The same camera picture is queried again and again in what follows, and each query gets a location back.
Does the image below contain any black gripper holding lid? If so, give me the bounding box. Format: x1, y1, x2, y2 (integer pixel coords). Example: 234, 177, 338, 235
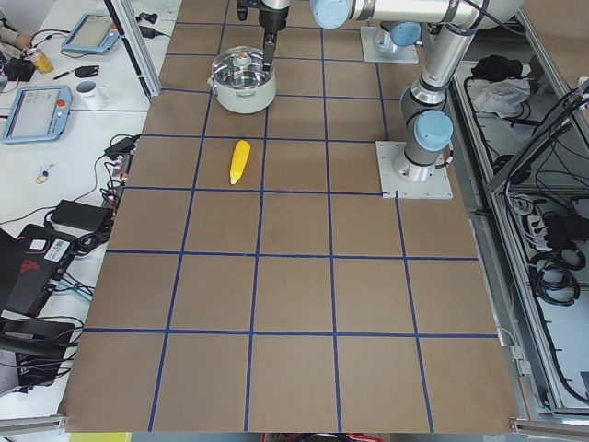
259, 0, 289, 72

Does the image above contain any yellow corn cob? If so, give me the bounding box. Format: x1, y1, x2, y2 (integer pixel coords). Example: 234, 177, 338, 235
229, 140, 251, 185

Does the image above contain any glass pot lid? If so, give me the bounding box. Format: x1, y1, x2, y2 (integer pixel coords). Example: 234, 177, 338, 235
211, 46, 274, 89

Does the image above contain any white steel pot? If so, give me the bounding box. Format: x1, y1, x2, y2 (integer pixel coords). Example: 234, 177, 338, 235
208, 74, 276, 114

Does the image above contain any blue teach pendant far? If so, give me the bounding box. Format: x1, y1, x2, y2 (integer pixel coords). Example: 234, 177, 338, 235
62, 13, 120, 54

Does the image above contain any blue teach pendant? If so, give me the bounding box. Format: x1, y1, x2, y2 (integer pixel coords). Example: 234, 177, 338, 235
1, 86, 73, 145
62, 13, 120, 54

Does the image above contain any white mug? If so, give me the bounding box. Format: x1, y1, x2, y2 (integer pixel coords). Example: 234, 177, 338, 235
75, 80, 110, 111

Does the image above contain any black pen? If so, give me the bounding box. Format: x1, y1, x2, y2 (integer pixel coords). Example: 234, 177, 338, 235
52, 70, 75, 80

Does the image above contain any black cloth bundle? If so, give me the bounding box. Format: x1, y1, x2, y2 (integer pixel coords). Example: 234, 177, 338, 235
471, 54, 523, 82

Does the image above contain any crumpled white cloth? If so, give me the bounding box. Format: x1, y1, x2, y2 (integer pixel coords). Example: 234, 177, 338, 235
473, 78, 530, 118

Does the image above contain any blue teach pendant near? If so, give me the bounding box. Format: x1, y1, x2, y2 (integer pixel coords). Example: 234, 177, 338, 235
1, 86, 73, 145

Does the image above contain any black power adapter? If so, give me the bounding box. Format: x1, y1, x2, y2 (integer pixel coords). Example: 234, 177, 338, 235
51, 200, 113, 232

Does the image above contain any black laptop with stickers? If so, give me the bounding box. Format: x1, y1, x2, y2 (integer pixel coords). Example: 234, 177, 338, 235
6, 224, 78, 318

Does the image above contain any black docking device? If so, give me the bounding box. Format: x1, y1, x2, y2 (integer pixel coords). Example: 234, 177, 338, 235
1, 318, 79, 391

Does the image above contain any aluminium frame post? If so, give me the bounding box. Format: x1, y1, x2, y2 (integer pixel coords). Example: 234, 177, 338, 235
104, 0, 161, 99

